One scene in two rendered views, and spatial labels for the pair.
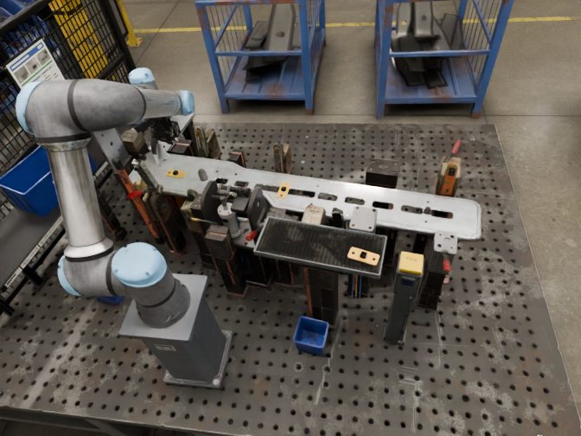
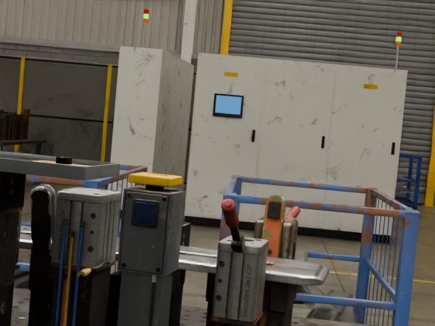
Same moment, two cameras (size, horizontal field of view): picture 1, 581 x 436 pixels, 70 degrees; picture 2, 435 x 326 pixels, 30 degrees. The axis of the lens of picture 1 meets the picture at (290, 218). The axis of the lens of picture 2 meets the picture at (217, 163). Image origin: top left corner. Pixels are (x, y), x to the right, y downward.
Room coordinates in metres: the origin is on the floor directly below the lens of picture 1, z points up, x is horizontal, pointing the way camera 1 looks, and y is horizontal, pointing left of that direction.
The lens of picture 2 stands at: (-0.49, -0.20, 1.24)
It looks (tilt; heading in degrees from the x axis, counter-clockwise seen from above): 3 degrees down; 350
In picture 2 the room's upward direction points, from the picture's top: 5 degrees clockwise
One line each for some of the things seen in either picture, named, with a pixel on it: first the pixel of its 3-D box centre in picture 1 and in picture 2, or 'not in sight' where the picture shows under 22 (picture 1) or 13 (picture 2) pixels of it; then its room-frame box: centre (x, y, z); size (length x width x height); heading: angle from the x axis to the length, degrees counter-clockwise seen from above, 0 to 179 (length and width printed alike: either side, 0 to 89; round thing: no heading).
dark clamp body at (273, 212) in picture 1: (279, 249); not in sight; (0.92, 0.06, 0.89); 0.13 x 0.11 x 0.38; 158
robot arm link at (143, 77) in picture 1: (144, 87); not in sight; (1.28, 0.42, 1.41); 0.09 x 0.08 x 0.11; 170
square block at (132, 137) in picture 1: (143, 165); not in sight; (1.52, 0.64, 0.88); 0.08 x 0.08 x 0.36; 68
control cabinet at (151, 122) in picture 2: not in sight; (155, 116); (10.12, -1.19, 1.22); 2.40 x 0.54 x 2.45; 163
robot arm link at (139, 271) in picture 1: (141, 272); not in sight; (0.63, 0.40, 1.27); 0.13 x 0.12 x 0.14; 80
